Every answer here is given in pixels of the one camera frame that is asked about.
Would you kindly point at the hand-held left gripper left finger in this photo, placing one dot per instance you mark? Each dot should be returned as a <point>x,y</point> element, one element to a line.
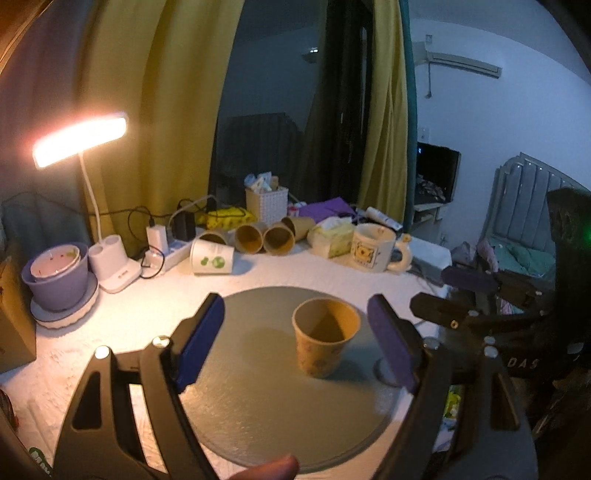
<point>203,341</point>

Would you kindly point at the white charger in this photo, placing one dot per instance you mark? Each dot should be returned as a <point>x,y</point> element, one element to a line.
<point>157,236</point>

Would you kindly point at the yellow curtain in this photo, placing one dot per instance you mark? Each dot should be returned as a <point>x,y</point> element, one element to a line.
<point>175,92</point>
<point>383,115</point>

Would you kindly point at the white air conditioner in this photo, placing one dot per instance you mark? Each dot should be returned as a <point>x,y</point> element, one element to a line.
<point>461,62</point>

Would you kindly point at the purple bag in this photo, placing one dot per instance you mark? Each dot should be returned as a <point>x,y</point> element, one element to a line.
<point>328,210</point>

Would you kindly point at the cardboard box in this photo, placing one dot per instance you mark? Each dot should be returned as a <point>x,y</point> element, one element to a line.
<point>14,318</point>

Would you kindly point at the person's left hand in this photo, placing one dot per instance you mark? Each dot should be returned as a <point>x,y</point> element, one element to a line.
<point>272,468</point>

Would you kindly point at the brown paper cup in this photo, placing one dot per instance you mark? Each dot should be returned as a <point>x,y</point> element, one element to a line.
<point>249,239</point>
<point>302,227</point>
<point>278,240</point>
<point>318,355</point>

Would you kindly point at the purple bowl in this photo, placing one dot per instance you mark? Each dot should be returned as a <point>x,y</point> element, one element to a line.
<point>60,286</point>

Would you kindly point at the white woven basket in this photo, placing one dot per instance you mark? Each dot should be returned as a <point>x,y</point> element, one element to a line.
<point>268,207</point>

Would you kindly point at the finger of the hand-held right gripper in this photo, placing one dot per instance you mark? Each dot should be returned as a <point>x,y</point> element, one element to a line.
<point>438,309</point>
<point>466,279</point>

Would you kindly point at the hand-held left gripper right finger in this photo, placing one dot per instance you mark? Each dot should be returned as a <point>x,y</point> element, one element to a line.
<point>392,341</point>

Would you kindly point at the yellow tissue pack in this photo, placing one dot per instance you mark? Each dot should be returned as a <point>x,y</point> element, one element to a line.
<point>332,237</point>

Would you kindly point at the white power strip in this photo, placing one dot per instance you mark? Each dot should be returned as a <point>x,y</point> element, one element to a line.
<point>178,251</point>

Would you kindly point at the green bedding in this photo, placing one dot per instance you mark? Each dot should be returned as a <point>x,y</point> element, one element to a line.
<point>521,258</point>

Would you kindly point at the green yellow packet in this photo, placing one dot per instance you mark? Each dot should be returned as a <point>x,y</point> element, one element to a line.
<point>452,404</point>

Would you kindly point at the grey round board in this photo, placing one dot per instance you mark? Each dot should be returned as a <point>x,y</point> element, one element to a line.
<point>258,392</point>

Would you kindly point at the black monitor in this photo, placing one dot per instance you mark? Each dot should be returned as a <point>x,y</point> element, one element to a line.
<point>436,168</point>

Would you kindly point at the white paper cup green print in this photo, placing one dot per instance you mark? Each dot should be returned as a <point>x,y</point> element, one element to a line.
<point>212,261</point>

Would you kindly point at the yellow bag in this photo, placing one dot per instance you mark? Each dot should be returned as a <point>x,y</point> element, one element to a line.
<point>228,218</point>

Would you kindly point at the black power adapter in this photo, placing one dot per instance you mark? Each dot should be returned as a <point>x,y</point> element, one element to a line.
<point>183,226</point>

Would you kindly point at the white tube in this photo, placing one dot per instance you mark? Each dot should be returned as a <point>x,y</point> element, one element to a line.
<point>383,218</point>

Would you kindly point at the white mug yellow bear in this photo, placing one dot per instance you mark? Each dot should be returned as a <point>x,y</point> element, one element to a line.
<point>371,251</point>

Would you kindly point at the white desk lamp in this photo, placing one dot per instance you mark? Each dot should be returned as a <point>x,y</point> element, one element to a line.
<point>81,141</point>

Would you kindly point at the grey padded headboard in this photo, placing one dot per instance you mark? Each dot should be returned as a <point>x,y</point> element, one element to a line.
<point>526,203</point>

